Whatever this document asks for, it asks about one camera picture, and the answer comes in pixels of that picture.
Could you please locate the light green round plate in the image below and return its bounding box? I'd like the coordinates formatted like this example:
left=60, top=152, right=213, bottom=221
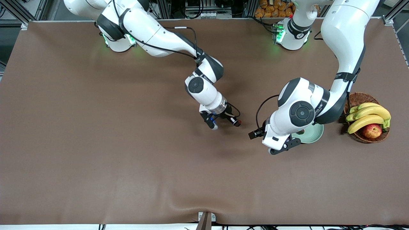
left=291, top=123, right=324, bottom=144

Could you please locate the yellow banana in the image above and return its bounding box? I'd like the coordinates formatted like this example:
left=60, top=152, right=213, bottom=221
left=347, top=115, right=385, bottom=134
left=346, top=106, right=391, bottom=122
left=348, top=102, right=381, bottom=114

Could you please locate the brown wicker basket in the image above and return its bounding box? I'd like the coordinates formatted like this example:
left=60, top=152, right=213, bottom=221
left=344, top=92, right=390, bottom=143

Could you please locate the red yellow apple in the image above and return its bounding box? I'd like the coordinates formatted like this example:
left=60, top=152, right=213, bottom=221
left=362, top=124, right=382, bottom=139

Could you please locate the pile of brown bread rolls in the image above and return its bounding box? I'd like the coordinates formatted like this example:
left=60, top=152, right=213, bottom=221
left=255, top=0, right=294, bottom=18

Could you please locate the brown table mat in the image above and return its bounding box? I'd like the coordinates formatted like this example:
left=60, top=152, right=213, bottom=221
left=0, top=19, right=409, bottom=225

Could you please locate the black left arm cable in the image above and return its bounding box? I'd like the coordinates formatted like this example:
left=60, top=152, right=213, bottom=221
left=256, top=30, right=350, bottom=131

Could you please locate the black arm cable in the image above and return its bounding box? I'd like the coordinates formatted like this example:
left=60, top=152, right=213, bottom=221
left=112, top=0, right=241, bottom=118
left=256, top=30, right=350, bottom=131

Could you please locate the metal table edge bracket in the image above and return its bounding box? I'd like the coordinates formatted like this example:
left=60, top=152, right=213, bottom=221
left=196, top=212, right=216, bottom=230

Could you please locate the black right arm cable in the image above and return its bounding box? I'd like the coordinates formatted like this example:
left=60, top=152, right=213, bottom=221
left=112, top=0, right=241, bottom=118

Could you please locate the aluminium frame post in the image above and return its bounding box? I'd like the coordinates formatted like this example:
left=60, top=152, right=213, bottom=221
left=157, top=0, right=172, bottom=19
left=244, top=0, right=258, bottom=18

